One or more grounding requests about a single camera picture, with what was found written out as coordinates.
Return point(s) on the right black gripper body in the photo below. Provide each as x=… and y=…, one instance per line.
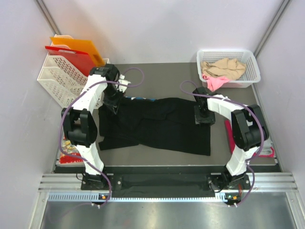
x=204, y=116

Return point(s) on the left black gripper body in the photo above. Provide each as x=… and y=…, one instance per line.
x=112, y=96

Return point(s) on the black t-shirt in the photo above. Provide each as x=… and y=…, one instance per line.
x=167, y=123

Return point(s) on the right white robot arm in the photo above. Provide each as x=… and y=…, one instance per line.
x=249, y=132

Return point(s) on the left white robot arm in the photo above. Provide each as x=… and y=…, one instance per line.
x=78, y=123

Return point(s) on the pink t-shirt in basket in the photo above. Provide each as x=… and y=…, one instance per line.
x=214, y=83

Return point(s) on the folded magenta t-shirt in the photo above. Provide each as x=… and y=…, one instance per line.
x=232, y=143

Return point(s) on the red folder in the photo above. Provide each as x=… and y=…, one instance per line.
x=82, y=61

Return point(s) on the white perforated file organizer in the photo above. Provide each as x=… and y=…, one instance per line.
x=63, y=85

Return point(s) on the beige t-shirt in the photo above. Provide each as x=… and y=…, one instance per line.
x=230, y=68

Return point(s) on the orange folder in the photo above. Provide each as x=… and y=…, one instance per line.
x=80, y=45

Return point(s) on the white plastic laundry basket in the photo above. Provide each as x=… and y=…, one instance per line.
x=251, y=75

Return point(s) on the red children's book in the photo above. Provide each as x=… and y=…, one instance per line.
x=72, y=155

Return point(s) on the folded grey t-shirt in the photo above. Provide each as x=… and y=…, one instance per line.
x=266, y=151

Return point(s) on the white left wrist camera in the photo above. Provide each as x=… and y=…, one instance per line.
x=123, y=84

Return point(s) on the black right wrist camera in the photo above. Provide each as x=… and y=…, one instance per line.
x=202, y=91

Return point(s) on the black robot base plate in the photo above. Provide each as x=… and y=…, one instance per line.
x=157, y=192

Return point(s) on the aluminium frame rail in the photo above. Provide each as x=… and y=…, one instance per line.
x=262, y=182

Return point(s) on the white slotted cable duct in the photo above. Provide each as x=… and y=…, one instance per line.
x=100, y=197

